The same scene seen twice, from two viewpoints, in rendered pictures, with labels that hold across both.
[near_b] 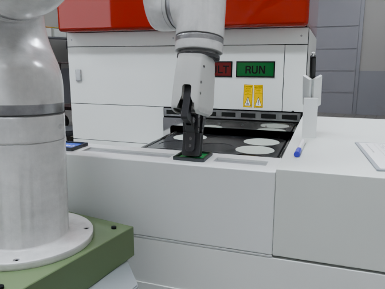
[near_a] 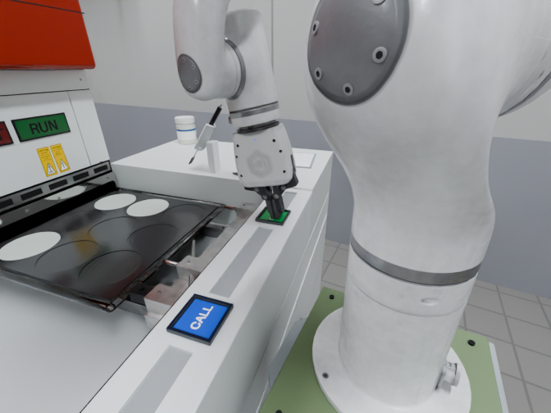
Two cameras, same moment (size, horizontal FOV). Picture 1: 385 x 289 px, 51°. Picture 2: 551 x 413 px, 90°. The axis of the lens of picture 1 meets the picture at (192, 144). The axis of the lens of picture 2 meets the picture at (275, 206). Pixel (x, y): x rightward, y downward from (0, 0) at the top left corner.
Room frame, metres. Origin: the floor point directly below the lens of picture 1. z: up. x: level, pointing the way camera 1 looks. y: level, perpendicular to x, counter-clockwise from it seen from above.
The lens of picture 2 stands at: (0.68, 0.47, 1.22)
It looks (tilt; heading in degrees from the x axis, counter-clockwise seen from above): 27 degrees down; 270
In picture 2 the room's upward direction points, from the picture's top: straight up
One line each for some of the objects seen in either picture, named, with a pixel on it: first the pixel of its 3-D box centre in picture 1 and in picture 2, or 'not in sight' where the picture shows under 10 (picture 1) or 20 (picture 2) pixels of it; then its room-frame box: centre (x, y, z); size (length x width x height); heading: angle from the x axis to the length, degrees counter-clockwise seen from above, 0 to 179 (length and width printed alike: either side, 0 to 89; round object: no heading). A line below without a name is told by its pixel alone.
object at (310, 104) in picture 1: (310, 105); (207, 147); (0.87, -0.26, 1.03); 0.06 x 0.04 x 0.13; 161
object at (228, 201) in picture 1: (130, 188); (250, 287); (0.72, 0.12, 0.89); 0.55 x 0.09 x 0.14; 71
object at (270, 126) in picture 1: (227, 135); (43, 218); (1.25, -0.11, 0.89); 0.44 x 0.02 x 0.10; 71
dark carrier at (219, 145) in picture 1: (215, 147); (114, 229); (1.05, -0.06, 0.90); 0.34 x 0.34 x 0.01; 71
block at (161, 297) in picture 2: not in sight; (173, 302); (0.84, 0.16, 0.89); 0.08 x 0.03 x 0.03; 161
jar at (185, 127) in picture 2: not in sight; (186, 129); (1.02, -0.58, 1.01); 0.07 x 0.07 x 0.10
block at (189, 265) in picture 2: not in sight; (201, 270); (0.82, 0.08, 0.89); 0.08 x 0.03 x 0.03; 161
